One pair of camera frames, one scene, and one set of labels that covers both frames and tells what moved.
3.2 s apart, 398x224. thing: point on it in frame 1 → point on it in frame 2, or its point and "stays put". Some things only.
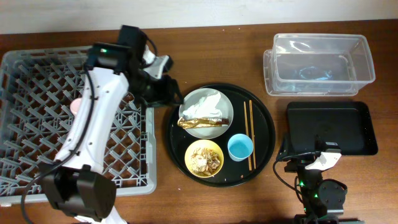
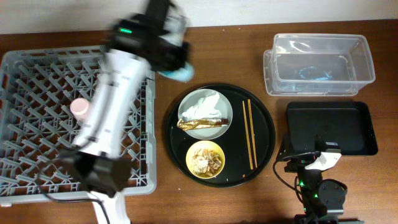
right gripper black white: x=296 y=166 stays put
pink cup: x=75 y=105 stays put
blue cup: x=240 y=146 → x=185 y=73
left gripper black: x=166 y=92 → x=173 y=58
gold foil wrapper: x=193 y=123 stays put
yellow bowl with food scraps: x=204 y=158 stays put
